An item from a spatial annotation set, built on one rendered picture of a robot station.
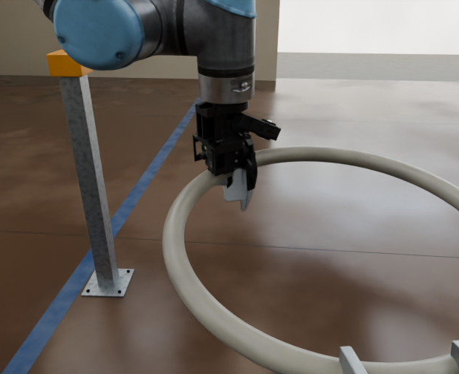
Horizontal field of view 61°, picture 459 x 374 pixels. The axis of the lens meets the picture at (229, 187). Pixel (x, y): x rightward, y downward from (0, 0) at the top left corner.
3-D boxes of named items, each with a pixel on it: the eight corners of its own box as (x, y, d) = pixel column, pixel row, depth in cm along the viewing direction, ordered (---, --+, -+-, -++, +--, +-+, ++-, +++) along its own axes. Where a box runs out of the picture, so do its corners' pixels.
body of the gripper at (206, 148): (193, 163, 71) (189, 99, 65) (232, 151, 75) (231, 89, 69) (216, 180, 66) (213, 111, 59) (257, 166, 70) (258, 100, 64)
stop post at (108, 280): (134, 270, 201) (104, 46, 152) (123, 297, 183) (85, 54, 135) (96, 269, 202) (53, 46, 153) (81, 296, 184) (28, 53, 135)
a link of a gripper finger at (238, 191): (221, 218, 72) (215, 171, 69) (247, 207, 75) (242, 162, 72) (231, 223, 70) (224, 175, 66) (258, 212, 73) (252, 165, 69)
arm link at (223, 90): (232, 60, 68) (269, 72, 61) (233, 88, 70) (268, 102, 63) (187, 69, 63) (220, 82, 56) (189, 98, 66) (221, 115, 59)
